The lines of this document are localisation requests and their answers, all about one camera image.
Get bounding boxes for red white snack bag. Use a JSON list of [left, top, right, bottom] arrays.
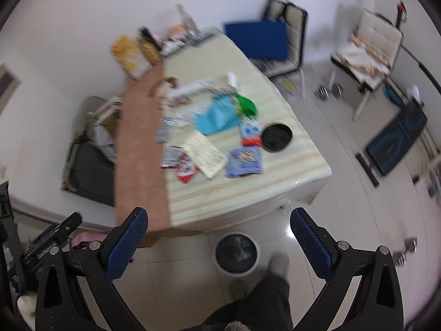
[[173, 155, 198, 184]]

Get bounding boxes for blue snack bag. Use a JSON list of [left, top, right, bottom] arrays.
[[225, 146, 262, 178]]

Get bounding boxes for red blue white snack packet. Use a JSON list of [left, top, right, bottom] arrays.
[[240, 116, 262, 146]]

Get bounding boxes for green plastic bag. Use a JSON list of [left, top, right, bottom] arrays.
[[234, 94, 258, 117]]

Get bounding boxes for long white box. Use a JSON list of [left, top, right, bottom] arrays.
[[167, 79, 214, 99]]

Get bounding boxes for white round trash bin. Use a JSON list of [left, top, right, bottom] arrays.
[[213, 232, 260, 277]]

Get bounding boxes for pink suitcase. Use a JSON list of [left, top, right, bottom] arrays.
[[69, 232, 107, 250]]

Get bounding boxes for grey slipper right foot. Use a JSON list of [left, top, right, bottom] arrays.
[[268, 252, 290, 279]]

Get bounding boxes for brown table runner cloth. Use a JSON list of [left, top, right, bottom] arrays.
[[114, 62, 170, 248]]

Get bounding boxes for person's black trouser legs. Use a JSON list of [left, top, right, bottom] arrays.
[[191, 273, 294, 330]]

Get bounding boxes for silver dumbbell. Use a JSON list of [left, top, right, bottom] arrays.
[[392, 237, 418, 267]]

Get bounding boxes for silver red foil packet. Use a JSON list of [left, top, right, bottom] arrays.
[[159, 146, 184, 169]]

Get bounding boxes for black blue exercise bench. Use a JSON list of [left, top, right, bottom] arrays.
[[355, 98, 427, 188]]

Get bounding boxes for black round lid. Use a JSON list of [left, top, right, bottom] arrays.
[[261, 123, 293, 153]]

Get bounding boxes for grey foil blister pack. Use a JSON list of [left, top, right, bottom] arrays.
[[155, 117, 176, 143]]

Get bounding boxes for cream striped table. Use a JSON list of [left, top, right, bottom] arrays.
[[161, 27, 334, 232]]

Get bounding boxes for yellow snack bag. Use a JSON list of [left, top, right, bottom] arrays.
[[110, 34, 152, 80]]

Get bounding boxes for small white box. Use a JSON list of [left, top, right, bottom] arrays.
[[227, 72, 238, 90]]

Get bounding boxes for white chair with cloth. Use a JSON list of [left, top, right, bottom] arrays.
[[328, 8, 404, 120]]

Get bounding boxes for blue folder board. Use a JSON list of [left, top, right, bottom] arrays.
[[224, 20, 289, 61]]

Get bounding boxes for dark suitcase by wall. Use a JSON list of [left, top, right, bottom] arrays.
[[61, 97, 114, 206]]

